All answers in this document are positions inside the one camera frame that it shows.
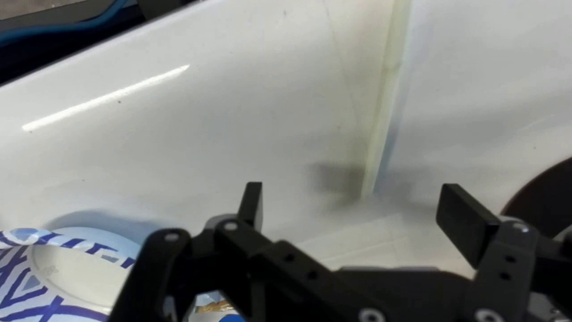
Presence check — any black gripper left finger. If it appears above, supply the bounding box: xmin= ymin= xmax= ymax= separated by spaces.
xmin=110 ymin=180 xmax=360 ymax=322

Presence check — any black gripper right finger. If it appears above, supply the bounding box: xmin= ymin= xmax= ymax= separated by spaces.
xmin=437 ymin=182 xmax=572 ymax=322

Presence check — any blue white patterned bowl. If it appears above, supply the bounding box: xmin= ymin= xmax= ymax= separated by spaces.
xmin=0 ymin=223 xmax=247 ymax=322

